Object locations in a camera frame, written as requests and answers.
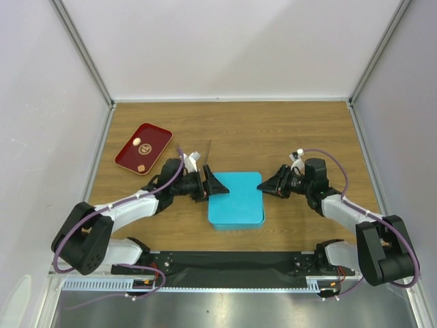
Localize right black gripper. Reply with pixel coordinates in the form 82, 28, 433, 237
257, 164, 312, 199

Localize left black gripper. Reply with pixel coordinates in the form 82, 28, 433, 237
171, 165, 228, 203

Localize teal tin lid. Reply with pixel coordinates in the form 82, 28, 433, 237
208, 172, 266, 225

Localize metal tongs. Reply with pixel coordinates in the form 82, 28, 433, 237
203, 139, 212, 165

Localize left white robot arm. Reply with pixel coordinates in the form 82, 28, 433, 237
51, 158, 229, 275

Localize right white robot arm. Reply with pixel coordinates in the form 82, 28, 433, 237
257, 154, 420, 288

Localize teal square tin box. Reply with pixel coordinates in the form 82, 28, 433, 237
212, 220, 265, 231

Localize red lacquer tray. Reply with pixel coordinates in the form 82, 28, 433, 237
114, 123, 173, 176

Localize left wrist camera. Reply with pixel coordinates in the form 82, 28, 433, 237
184, 152, 201, 173

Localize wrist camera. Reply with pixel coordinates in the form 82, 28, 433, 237
290, 148, 305, 170
184, 152, 201, 173

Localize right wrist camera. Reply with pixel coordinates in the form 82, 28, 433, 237
290, 148, 305, 170

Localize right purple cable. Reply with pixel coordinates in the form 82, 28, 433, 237
302, 148, 421, 290

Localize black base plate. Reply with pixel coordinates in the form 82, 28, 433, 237
112, 251, 322, 288

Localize aluminium frame rail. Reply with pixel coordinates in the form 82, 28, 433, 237
61, 269, 346, 294

